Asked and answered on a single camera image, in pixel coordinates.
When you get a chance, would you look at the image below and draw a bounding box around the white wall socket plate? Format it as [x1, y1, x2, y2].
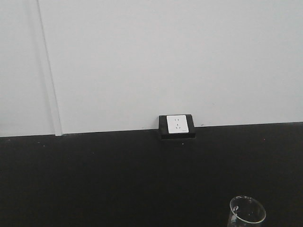
[166, 115, 189, 134]

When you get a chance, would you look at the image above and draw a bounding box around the clear glass flask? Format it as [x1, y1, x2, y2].
[227, 196, 267, 227]

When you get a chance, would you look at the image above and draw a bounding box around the black socket housing box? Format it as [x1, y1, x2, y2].
[159, 114, 196, 140]

